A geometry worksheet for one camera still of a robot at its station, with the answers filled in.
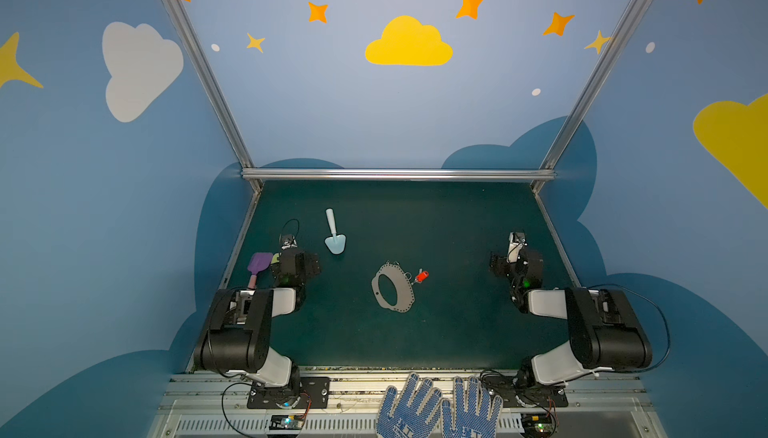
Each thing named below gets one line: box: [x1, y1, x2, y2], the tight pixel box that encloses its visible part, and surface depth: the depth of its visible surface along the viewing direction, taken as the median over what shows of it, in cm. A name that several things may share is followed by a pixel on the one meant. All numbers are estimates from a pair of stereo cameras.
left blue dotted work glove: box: [376, 372, 442, 438], surface depth 73 cm
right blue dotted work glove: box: [441, 376, 504, 438], surface depth 73 cm
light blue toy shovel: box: [324, 208, 347, 255], surface depth 106 cm
